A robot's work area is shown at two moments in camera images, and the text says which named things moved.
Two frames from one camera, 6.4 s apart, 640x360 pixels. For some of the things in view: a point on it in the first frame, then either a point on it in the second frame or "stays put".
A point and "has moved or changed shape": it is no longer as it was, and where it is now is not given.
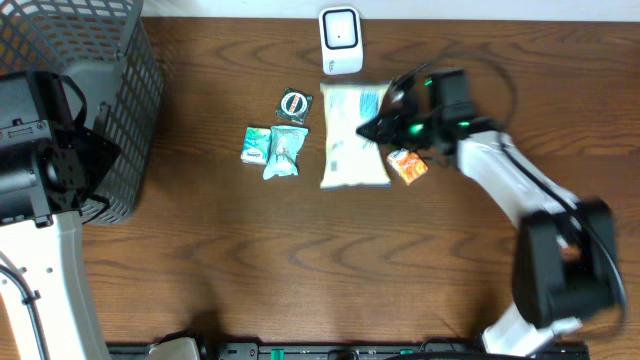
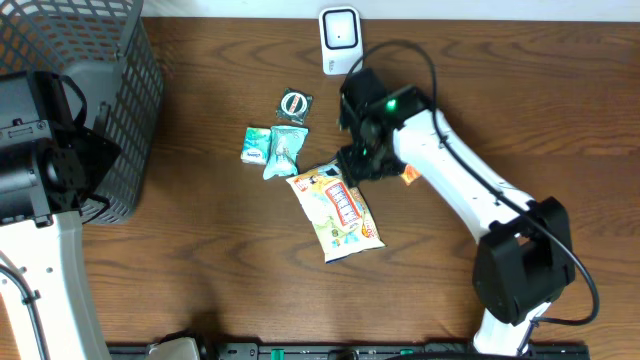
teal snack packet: (283, 153) stays put
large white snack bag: (349, 157) has moved or changed shape
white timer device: (341, 40) stays put
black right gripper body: (411, 128) -> (362, 161)
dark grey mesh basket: (106, 46) stays put
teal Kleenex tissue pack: (255, 146) stays put
